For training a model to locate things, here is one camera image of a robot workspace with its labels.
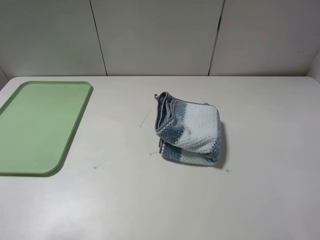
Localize green plastic tray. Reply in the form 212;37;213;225
0;81;93;176

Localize blue white striped towel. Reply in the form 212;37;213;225
154;91;222;167

